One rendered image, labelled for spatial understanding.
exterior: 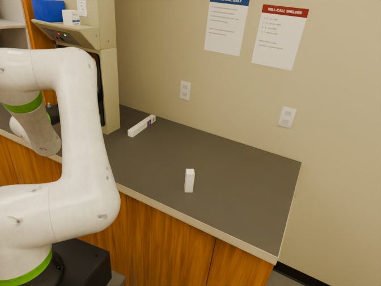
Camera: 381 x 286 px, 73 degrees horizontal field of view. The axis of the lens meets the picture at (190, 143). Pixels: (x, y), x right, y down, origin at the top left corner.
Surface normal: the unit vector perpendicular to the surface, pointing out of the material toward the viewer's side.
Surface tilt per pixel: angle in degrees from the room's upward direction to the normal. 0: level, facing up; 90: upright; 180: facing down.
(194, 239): 90
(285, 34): 90
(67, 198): 30
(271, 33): 90
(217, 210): 0
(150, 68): 90
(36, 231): 77
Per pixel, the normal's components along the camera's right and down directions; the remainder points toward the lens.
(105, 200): 0.72, -0.30
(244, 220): 0.10, -0.86
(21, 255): 0.71, 0.35
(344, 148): -0.46, 0.40
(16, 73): 0.45, 0.33
